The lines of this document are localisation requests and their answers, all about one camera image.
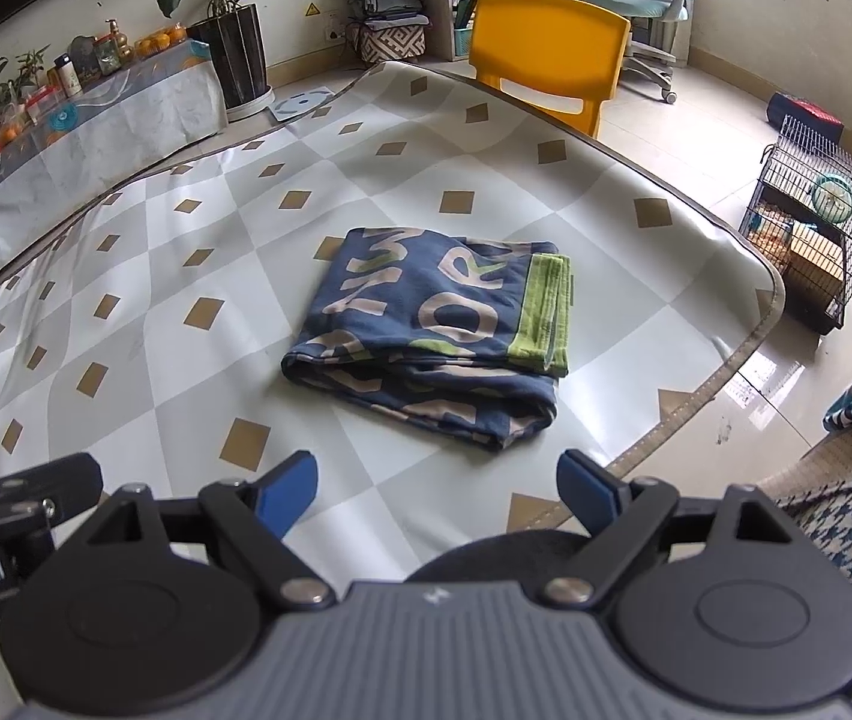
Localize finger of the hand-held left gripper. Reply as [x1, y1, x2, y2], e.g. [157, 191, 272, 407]
[0, 442, 106, 522]

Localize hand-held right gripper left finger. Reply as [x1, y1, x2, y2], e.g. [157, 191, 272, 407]
[88, 451, 335, 608]

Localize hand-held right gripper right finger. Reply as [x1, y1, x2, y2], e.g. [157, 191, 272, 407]
[542, 450, 809, 608]

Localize blue letter-print shirt green hem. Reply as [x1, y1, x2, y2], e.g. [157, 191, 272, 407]
[304, 227, 574, 380]

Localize white grey checkered tablecloth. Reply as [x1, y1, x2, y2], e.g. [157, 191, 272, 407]
[0, 60, 785, 713]

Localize long table with printed cover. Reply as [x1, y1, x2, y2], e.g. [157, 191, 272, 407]
[0, 37, 230, 280]

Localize blue patterned floor scale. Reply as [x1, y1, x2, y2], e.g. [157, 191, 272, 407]
[268, 85, 338, 122]

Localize dark red pouch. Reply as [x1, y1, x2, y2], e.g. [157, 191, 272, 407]
[766, 91, 845, 143]

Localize yellow plastic box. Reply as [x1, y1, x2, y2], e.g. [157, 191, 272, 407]
[469, 0, 631, 138]

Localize patterned woven basket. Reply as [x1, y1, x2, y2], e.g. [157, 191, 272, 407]
[357, 21, 428, 66]

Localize black wire pet cage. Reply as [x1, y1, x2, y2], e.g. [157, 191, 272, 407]
[739, 115, 852, 336]

